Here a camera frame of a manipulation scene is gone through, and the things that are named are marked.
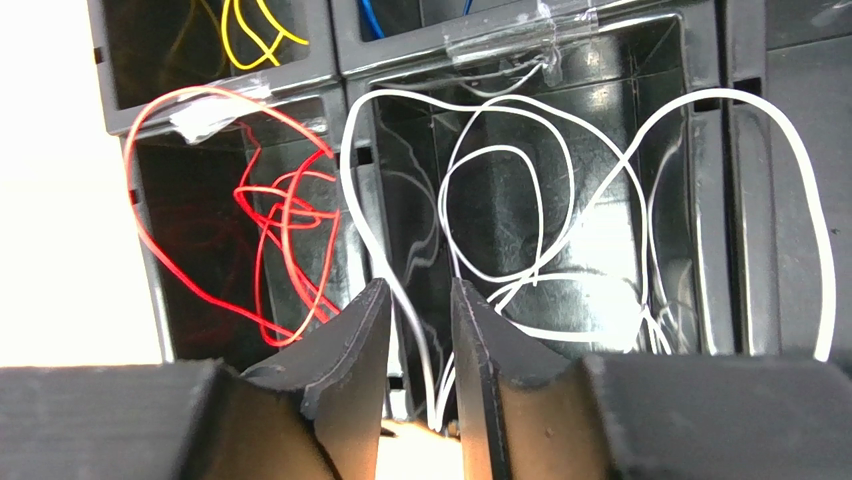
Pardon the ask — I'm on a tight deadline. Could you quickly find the blue wire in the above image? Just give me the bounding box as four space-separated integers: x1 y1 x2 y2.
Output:
359 0 475 41

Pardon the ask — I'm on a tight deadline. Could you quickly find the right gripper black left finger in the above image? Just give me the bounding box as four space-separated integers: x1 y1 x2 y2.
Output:
242 279 392 479

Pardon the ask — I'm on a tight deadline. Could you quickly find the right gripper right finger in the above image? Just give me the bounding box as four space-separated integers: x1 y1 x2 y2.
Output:
450 280 586 479

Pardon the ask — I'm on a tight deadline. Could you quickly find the yellow wire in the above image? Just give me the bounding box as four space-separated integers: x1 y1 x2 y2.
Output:
220 0 311 71

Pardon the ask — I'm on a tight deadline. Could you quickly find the white wire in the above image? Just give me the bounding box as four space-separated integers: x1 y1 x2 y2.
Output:
339 87 837 434

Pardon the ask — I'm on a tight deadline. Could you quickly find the black six-compartment bin organizer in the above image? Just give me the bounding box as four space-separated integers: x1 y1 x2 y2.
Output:
85 0 852 427

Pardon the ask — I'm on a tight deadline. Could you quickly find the red wire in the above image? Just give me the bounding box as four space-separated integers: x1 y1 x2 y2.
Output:
123 85 343 349

